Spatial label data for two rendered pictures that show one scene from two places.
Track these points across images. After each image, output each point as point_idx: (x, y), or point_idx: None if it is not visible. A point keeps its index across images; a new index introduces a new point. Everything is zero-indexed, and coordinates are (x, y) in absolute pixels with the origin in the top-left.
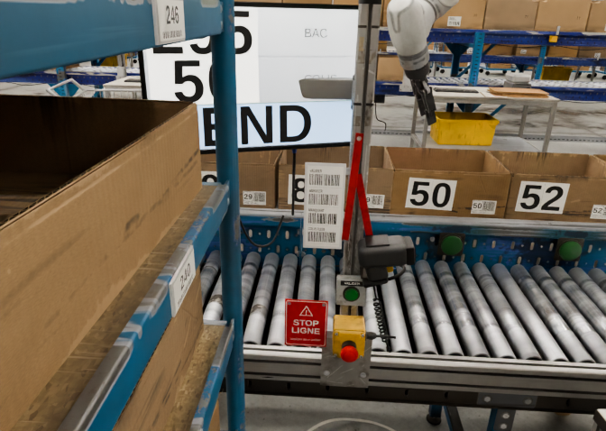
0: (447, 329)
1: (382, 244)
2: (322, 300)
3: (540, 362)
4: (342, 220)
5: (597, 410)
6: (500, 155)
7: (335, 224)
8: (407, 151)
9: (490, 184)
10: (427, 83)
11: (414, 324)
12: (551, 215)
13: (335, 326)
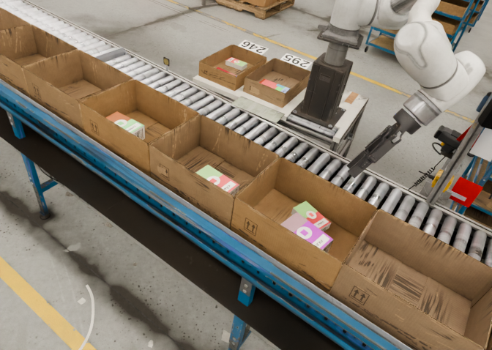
0: (367, 185)
1: (456, 131)
2: (463, 178)
3: (338, 157)
4: (478, 139)
5: (340, 138)
6: (220, 192)
7: (480, 143)
8: (315, 250)
9: (293, 172)
10: (386, 129)
11: (381, 198)
12: (242, 165)
13: (453, 176)
